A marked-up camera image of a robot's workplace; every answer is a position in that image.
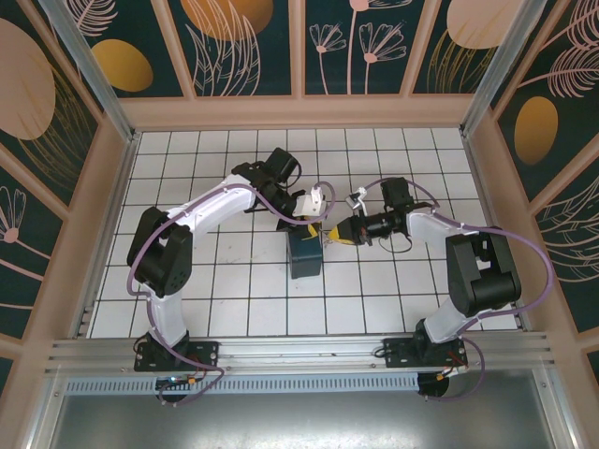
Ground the teal starry night tin box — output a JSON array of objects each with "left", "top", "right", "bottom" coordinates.
[{"left": 285, "top": 224, "right": 326, "bottom": 281}]

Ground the grey metal sheet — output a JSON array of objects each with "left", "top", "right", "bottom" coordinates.
[{"left": 44, "top": 391, "right": 570, "bottom": 449}]

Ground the thin black right gripper wire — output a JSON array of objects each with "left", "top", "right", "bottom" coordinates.
[{"left": 377, "top": 233, "right": 414, "bottom": 254}]

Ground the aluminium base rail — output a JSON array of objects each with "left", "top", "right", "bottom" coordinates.
[{"left": 44, "top": 331, "right": 556, "bottom": 375}]

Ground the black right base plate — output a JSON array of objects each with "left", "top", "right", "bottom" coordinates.
[{"left": 382, "top": 334, "right": 469, "bottom": 370}]

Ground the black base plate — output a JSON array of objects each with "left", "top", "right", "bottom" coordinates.
[
  {"left": 382, "top": 334, "right": 469, "bottom": 370},
  {"left": 134, "top": 340, "right": 221, "bottom": 373}
]

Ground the slotted grey cable duct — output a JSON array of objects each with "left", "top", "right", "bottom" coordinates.
[{"left": 65, "top": 373, "right": 420, "bottom": 394}]

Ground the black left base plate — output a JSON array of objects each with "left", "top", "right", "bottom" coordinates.
[{"left": 134, "top": 340, "right": 221, "bottom": 373}]

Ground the orange connector with wires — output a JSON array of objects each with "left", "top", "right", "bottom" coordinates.
[{"left": 434, "top": 363, "right": 469, "bottom": 381}]

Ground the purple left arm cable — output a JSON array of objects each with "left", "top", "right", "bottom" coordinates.
[{"left": 125, "top": 181, "right": 336, "bottom": 408}]

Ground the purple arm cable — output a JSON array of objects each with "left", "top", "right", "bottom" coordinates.
[
  {"left": 359, "top": 176, "right": 556, "bottom": 404},
  {"left": 125, "top": 181, "right": 336, "bottom": 408}
]

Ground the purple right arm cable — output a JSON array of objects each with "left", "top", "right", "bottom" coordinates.
[{"left": 359, "top": 176, "right": 556, "bottom": 404}]

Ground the aluminium frame post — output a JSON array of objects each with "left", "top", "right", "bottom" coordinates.
[
  {"left": 37, "top": 0, "right": 141, "bottom": 144},
  {"left": 460, "top": 0, "right": 562, "bottom": 139}
]

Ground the small circuit board with wires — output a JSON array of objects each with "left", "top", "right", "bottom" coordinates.
[{"left": 155, "top": 372, "right": 203, "bottom": 392}]

